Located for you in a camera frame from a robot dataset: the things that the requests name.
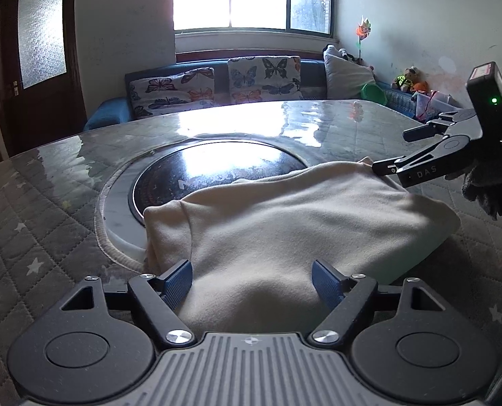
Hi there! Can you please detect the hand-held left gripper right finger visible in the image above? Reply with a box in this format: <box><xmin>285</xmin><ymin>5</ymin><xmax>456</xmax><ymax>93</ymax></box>
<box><xmin>308</xmin><ymin>259</ymin><xmax>445</xmax><ymax>346</ymax></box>

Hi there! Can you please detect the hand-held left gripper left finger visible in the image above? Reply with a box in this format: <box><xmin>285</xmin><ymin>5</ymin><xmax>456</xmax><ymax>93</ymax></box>
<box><xmin>56</xmin><ymin>259</ymin><xmax>196</xmax><ymax>348</ymax></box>

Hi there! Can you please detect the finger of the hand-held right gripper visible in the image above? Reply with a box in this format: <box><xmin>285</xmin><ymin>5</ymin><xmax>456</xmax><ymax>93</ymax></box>
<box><xmin>403</xmin><ymin>110</ymin><xmax>477</xmax><ymax>143</ymax></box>
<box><xmin>371</xmin><ymin>138</ymin><xmax>464</xmax><ymax>188</ymax></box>

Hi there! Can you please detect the cream garment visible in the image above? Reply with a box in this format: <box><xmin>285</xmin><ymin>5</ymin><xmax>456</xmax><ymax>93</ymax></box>
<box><xmin>143</xmin><ymin>156</ymin><xmax>461</xmax><ymax>336</ymax></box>

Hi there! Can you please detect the person's right hand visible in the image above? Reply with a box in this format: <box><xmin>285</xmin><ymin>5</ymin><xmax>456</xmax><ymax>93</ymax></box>
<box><xmin>461</xmin><ymin>166</ymin><xmax>502</xmax><ymax>221</ymax></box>

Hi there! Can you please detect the clear plastic box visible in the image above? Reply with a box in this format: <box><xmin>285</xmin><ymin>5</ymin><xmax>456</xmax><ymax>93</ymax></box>
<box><xmin>412</xmin><ymin>91</ymin><xmax>455</xmax><ymax>121</ymax></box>

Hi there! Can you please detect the teddy bear in yellow vest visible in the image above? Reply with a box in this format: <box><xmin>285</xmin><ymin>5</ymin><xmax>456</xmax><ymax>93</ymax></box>
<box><xmin>392</xmin><ymin>67</ymin><xmax>421</xmax><ymax>93</ymax></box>

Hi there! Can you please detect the green plastic bowl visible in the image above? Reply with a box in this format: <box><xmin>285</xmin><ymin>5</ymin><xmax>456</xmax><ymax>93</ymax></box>
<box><xmin>361</xmin><ymin>82</ymin><xmax>389</xmax><ymax>106</ymax></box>

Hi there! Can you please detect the grey pillow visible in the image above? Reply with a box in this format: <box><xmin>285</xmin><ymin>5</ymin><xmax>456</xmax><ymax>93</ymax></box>
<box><xmin>324</xmin><ymin>46</ymin><xmax>378</xmax><ymax>100</ymax></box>

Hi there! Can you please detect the black and white plush toy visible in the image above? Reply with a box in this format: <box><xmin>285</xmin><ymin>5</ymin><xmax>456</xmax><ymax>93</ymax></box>
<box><xmin>324</xmin><ymin>44</ymin><xmax>364</xmax><ymax>66</ymax></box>

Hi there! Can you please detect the colourful pinwheel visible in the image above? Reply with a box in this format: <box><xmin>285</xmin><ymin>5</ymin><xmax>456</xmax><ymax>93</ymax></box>
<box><xmin>354</xmin><ymin>15</ymin><xmax>372</xmax><ymax>63</ymax></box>

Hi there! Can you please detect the round black hotplate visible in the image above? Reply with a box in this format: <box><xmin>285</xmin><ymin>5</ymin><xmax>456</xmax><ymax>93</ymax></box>
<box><xmin>132</xmin><ymin>143</ymin><xmax>310</xmax><ymax>226</ymax></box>

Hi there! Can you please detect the butterfly print cushion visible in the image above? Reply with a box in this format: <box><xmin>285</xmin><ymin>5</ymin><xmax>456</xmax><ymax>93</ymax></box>
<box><xmin>129</xmin><ymin>68</ymin><xmax>216</xmax><ymax>119</ymax></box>
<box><xmin>227</xmin><ymin>56</ymin><xmax>303</xmax><ymax>105</ymax></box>

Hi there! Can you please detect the blue sofa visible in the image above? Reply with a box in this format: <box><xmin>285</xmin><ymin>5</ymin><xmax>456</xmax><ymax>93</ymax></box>
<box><xmin>84</xmin><ymin>57</ymin><xmax>446</xmax><ymax>133</ymax></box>

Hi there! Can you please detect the dark wooden door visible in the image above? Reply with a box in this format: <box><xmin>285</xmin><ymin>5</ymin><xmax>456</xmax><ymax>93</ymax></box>
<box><xmin>0</xmin><ymin>0</ymin><xmax>87</xmax><ymax>158</ymax></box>

